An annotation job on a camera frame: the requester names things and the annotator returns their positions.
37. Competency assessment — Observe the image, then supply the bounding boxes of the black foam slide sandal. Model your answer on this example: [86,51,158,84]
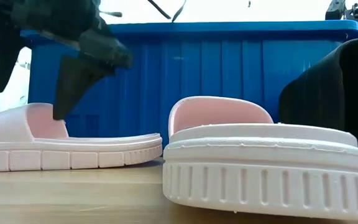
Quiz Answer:
[278,37,358,184]

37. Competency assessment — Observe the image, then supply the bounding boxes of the black left wrist camera cable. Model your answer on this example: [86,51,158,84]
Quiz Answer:
[147,0,186,23]

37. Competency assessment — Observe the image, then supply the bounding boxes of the blue plastic bin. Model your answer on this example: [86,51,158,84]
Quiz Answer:
[20,19,358,158]

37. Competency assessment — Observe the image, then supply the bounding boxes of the pink foam slide sandal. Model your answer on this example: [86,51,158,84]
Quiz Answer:
[162,96,358,222]
[0,102,163,172]

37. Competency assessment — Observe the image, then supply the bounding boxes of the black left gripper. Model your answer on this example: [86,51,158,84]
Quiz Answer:
[0,0,133,121]

